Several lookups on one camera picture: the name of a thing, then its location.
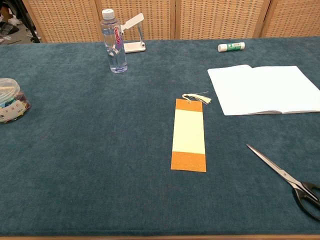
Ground white green glue stick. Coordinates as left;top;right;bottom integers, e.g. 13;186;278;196
217;41;246;53

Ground wicker folding screen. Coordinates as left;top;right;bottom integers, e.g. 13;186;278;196
22;0;320;43

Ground black tripod stand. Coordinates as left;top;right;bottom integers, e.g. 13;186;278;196
9;0;42;44

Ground teal blue table cloth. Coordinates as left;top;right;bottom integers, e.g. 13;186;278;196
0;36;320;237

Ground open white notebook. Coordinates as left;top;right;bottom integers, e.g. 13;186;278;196
207;64;320;117

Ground clear plastic water bottle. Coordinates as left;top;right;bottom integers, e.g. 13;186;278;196
100;8;129;74

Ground clear jar of colourful clips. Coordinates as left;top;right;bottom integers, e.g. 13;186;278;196
0;78;32;124

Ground black handled steel scissors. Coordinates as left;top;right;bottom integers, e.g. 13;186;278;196
246;143;320;222

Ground white folding phone stand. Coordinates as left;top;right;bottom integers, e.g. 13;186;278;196
119;12;147;54

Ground orange cream bookmark with tassel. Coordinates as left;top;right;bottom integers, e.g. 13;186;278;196
170;91;213;173

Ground white sneaker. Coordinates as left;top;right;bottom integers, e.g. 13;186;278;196
8;14;24;26

